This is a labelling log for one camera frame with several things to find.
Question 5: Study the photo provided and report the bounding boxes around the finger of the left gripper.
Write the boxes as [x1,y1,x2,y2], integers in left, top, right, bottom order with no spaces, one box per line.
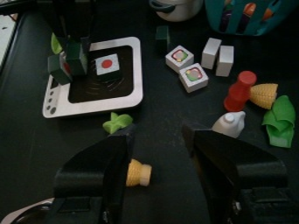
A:
[79,35,94,56]
[50,17,71,47]

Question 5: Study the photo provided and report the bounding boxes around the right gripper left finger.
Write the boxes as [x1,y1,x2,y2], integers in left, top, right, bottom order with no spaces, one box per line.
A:
[46,124,137,224]

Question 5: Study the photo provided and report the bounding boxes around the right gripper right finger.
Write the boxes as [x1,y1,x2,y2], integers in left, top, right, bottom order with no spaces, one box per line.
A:
[182,122,299,224]

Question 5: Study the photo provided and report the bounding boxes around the dark green sushi piece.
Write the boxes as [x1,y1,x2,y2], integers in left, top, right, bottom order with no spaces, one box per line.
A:
[63,40,90,77]

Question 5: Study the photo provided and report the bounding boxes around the white sushi piece red dot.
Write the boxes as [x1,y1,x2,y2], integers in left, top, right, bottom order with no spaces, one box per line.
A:
[93,52,122,82]

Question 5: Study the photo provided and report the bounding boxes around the green sushi piece red centre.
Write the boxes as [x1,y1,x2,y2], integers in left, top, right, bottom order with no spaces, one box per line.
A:
[47,52,75,86]

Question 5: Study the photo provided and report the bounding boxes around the yellow corn end piece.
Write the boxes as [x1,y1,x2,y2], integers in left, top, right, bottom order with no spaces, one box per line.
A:
[126,158,154,187]

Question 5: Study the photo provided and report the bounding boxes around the white sushi roll pink-green filling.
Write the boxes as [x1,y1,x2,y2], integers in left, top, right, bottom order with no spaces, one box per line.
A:
[165,45,195,74]

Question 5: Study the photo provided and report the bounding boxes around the white sushi roll green filling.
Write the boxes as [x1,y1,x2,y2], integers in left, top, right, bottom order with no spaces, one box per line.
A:
[178,62,211,94]

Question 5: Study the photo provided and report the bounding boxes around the light green leaf toy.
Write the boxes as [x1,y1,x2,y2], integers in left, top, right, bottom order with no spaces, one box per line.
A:
[51,32,65,56]

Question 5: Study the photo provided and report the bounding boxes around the white board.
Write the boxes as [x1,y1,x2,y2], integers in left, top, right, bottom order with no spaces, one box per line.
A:
[0,12,19,69]

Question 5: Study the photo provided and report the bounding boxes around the white toy bottle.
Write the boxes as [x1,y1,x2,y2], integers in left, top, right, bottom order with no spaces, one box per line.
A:
[211,110,249,139]

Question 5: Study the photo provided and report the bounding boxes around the light green star-shaped toy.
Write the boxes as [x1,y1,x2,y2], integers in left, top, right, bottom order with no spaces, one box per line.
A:
[102,112,135,135]

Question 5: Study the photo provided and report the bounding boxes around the dark green block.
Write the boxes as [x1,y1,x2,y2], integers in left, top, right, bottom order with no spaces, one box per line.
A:
[154,25,173,54]

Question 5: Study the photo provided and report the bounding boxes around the green corn husk toy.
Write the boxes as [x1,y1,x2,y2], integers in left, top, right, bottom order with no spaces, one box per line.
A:
[261,94,297,149]

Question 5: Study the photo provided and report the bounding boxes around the white toy pot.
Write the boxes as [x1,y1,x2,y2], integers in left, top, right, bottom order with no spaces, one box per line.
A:
[149,0,205,23]

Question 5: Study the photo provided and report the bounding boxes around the yellow toy corn cob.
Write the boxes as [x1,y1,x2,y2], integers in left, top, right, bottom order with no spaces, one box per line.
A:
[249,82,281,110]

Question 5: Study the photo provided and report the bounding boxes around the red toy bottle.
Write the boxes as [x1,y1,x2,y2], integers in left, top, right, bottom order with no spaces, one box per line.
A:
[223,70,258,113]

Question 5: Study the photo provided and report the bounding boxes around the white rectangular block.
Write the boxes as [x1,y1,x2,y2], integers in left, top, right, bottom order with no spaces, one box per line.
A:
[201,37,223,71]
[215,45,237,78]

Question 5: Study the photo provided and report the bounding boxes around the purple toy food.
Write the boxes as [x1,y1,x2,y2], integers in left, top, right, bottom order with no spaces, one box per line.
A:
[219,3,236,32]

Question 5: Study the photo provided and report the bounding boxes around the teal toy basket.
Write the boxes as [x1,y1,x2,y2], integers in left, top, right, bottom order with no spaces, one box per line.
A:
[203,0,299,37]

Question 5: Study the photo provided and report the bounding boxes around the orange toy food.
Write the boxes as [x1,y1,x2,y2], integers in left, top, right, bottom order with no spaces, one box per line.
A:
[244,2,277,22]

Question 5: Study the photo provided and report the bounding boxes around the pale cable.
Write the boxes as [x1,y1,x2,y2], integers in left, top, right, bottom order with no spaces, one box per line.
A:
[0,197,57,224]

